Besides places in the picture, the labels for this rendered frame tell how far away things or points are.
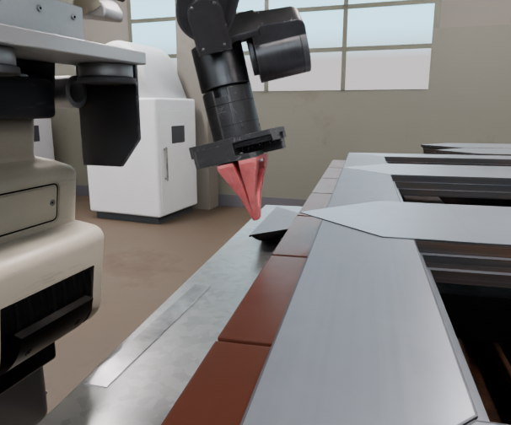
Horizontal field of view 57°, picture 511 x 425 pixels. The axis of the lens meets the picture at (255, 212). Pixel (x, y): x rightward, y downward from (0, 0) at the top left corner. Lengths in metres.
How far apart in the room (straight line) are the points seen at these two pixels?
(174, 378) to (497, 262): 0.35
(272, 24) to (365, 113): 3.83
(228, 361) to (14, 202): 0.43
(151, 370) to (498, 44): 4.05
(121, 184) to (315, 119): 1.82
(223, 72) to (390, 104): 3.83
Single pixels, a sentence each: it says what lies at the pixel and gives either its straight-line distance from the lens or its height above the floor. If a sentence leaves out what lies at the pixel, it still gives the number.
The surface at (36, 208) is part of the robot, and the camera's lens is 0.68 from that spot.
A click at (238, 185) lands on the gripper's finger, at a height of 0.88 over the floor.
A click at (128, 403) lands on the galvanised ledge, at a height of 0.68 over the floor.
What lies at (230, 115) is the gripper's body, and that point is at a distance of 0.53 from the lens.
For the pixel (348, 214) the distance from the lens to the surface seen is 0.54.
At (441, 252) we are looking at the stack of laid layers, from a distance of 0.47.
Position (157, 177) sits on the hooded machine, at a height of 0.41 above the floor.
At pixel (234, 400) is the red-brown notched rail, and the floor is 0.83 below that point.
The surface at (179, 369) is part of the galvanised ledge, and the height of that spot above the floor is 0.68.
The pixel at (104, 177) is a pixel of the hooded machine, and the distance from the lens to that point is 4.31.
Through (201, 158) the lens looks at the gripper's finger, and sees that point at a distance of 0.53.
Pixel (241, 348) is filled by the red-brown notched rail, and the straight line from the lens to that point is 0.30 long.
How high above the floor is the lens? 0.97
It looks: 12 degrees down
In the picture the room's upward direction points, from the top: straight up
